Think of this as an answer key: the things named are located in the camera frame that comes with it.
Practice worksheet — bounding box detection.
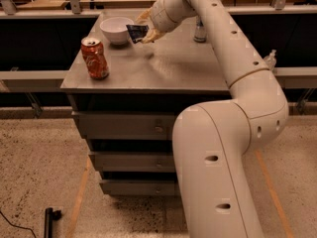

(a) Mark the grey metal railing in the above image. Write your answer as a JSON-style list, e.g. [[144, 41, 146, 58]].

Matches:
[[1, 0, 317, 92]]

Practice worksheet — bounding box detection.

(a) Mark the bottom grey drawer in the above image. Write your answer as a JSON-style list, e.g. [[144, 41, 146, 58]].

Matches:
[[100, 179, 180, 196]]

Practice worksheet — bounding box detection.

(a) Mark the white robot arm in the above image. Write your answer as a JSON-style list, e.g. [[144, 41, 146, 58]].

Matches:
[[139, 0, 288, 238]]

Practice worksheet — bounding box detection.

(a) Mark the middle grey drawer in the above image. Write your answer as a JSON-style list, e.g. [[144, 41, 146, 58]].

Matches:
[[89, 152, 175, 173]]

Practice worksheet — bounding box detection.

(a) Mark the top grey drawer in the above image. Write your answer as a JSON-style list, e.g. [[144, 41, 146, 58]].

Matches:
[[72, 111, 175, 140]]

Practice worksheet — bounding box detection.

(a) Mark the black floor cable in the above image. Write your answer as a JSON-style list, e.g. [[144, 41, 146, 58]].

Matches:
[[0, 209, 38, 238]]

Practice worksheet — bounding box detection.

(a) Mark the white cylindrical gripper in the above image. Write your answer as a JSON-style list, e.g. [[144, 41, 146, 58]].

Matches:
[[136, 0, 190, 44]]

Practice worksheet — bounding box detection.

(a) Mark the grey drawer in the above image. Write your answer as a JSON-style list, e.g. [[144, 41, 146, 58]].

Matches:
[[72, 111, 175, 140], [89, 152, 175, 173], [100, 179, 180, 196]]

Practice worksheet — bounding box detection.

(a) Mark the grey drawer cabinet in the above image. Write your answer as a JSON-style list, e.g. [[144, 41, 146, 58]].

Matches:
[[61, 18, 230, 184]]

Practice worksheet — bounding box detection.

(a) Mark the orange crushed soda can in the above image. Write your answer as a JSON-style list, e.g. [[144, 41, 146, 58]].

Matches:
[[81, 37, 109, 80]]

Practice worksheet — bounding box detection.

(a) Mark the black floor bracket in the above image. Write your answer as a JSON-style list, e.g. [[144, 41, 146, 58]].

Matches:
[[44, 207, 62, 238]]

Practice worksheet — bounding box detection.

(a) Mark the blue rxbar blueberry wrapper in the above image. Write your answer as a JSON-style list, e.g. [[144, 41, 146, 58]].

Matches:
[[127, 25, 149, 44]]

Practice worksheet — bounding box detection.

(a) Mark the white bowl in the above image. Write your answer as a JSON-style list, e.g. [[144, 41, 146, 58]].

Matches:
[[100, 17, 134, 45]]

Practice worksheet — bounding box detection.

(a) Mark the silver blue energy drink can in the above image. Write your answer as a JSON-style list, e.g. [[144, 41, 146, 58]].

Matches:
[[193, 16, 207, 43]]

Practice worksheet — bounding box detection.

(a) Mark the clear sanitizer pump bottle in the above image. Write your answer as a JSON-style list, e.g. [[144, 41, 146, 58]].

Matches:
[[264, 50, 276, 70]]

